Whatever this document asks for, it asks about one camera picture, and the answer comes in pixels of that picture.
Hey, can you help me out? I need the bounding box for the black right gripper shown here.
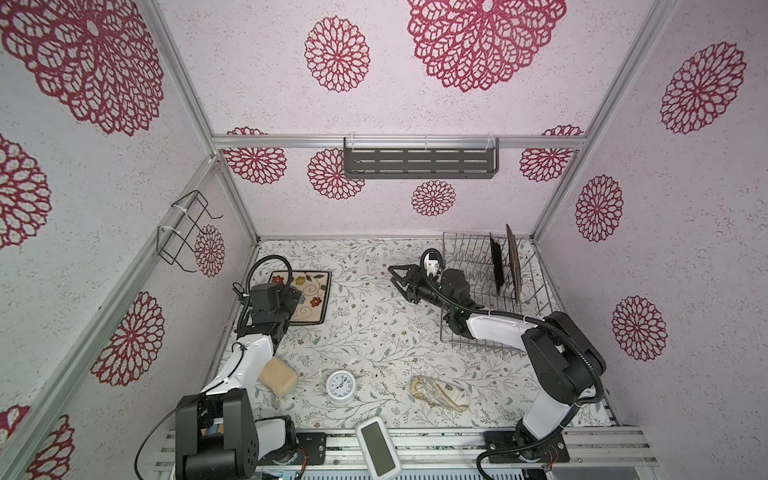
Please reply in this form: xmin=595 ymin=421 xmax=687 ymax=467
xmin=391 ymin=265 xmax=456 ymax=318

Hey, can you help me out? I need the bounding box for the black square plate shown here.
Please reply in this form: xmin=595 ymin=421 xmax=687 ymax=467
xmin=269 ymin=270 xmax=332 ymax=326

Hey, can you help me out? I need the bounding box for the black plate yellow rim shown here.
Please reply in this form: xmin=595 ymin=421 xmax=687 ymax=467
xmin=505 ymin=224 xmax=522 ymax=306

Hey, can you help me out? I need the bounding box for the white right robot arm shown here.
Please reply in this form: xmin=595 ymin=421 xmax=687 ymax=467
xmin=388 ymin=264 xmax=606 ymax=445

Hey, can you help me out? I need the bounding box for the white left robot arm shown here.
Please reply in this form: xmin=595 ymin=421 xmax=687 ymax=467
xmin=175 ymin=283 xmax=301 ymax=479

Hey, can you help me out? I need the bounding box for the yellow sponge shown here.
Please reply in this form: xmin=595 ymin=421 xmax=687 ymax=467
xmin=258 ymin=357 xmax=299 ymax=397

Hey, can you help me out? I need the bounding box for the black round plate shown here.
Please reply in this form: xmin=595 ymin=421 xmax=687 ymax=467
xmin=489 ymin=235 xmax=505 ymax=294

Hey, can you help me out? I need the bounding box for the small white alarm clock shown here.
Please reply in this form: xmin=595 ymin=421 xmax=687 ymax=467
xmin=325 ymin=370 xmax=357 ymax=406

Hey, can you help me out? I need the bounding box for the clear plastic bag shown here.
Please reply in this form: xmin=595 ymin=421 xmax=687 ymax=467
xmin=411 ymin=375 xmax=470 ymax=413

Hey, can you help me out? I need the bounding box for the white digital scale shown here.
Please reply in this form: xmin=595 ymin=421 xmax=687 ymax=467
xmin=355 ymin=416 xmax=402 ymax=479

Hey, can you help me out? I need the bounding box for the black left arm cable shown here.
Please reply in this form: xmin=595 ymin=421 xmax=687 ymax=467
xmin=133 ymin=254 xmax=295 ymax=480

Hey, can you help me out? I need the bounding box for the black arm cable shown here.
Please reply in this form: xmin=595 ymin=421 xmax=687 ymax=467
xmin=418 ymin=248 xmax=606 ymax=480
xmin=133 ymin=254 xmax=295 ymax=480

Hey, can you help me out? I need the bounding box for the chrome wire dish rack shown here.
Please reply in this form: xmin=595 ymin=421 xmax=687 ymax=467
xmin=441 ymin=231 xmax=559 ymax=318

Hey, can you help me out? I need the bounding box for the black wire wall basket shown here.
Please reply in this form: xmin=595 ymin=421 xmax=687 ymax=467
xmin=155 ymin=189 xmax=225 ymax=277

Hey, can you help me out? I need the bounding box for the grey wall shelf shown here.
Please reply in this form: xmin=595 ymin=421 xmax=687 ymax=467
xmin=342 ymin=137 xmax=500 ymax=180

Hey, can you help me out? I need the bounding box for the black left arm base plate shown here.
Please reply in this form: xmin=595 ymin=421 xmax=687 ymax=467
xmin=256 ymin=432 xmax=328 ymax=467

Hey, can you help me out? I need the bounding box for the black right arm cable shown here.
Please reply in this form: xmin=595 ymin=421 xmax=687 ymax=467
xmin=418 ymin=248 xmax=606 ymax=480

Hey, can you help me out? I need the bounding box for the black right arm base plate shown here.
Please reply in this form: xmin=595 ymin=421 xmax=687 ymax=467
xmin=483 ymin=430 xmax=570 ymax=464

